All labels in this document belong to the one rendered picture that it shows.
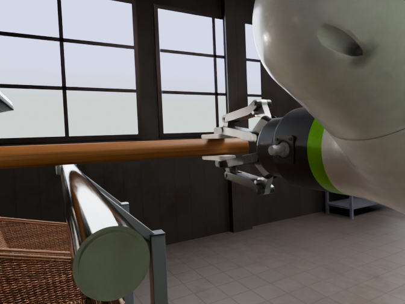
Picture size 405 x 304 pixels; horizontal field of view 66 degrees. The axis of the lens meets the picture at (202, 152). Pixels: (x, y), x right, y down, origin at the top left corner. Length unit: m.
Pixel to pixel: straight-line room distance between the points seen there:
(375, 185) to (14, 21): 3.41
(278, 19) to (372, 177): 0.13
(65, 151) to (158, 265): 0.53
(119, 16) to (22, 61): 1.06
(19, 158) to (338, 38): 0.40
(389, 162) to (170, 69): 3.56
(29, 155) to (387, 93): 0.41
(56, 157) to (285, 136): 0.31
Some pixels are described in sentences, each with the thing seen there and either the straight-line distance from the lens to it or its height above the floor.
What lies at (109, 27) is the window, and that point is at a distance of 3.63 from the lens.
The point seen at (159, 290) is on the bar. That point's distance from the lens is 0.95.
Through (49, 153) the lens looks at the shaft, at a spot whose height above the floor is 1.20.
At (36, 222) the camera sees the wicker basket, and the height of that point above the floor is 0.79.
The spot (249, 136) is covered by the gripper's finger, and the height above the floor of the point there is 1.21.
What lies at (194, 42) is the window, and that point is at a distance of 3.97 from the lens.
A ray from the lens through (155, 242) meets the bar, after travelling 0.90.
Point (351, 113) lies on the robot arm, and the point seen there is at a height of 1.22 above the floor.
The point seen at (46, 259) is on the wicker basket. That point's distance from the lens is 1.39.
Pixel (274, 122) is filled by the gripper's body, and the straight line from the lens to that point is 0.39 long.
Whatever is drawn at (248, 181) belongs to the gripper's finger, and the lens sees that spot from 0.46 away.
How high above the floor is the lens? 1.21
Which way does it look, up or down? 2 degrees down
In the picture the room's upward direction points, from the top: 2 degrees counter-clockwise
